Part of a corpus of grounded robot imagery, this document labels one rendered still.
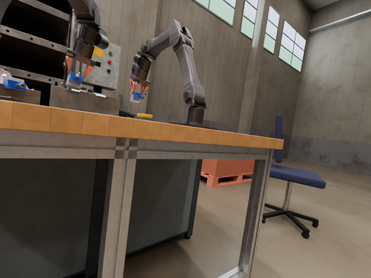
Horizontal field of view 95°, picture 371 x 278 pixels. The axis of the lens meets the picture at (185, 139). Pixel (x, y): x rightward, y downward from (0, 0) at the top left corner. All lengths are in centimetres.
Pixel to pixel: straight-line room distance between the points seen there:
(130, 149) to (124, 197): 10
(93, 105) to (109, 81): 96
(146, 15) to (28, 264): 401
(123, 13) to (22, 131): 414
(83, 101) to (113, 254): 61
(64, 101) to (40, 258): 64
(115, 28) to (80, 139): 394
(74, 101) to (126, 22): 360
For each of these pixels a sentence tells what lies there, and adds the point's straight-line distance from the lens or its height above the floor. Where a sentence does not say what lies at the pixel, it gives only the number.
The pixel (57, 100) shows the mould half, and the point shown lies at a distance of 85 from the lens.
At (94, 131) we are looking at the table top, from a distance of 34.
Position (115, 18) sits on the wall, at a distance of 431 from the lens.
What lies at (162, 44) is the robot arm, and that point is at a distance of 94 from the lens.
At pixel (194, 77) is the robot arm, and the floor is 99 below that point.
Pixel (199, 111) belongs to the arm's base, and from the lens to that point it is 64.
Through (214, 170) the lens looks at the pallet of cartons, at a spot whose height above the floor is 24.
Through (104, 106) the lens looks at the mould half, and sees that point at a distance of 88.
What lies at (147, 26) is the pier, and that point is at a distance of 418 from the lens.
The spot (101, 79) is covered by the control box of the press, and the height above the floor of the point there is 113.
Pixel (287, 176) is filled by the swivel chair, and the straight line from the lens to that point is 180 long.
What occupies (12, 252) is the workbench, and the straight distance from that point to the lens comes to 100.
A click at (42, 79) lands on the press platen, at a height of 101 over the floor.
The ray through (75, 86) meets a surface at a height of 90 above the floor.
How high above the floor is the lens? 79
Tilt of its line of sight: 4 degrees down
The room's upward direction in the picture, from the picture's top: 8 degrees clockwise
